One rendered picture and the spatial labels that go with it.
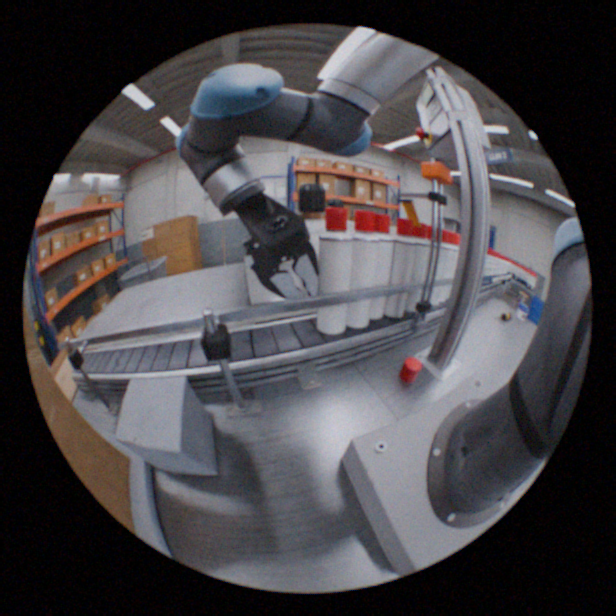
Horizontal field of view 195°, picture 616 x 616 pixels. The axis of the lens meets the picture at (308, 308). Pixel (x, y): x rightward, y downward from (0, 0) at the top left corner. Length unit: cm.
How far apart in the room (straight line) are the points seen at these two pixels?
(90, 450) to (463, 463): 36
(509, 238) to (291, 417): 816
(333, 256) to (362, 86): 24
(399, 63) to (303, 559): 51
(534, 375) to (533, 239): 788
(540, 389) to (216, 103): 30
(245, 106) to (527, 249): 798
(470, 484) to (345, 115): 36
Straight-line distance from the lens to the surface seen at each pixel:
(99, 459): 28
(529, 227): 810
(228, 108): 18
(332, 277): 27
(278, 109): 20
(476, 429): 19
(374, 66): 25
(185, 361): 32
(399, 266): 36
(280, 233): 17
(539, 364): 16
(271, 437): 26
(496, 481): 19
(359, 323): 34
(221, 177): 25
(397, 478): 19
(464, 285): 34
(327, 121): 23
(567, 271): 16
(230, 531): 26
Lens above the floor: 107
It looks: 27 degrees down
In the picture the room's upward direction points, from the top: straight up
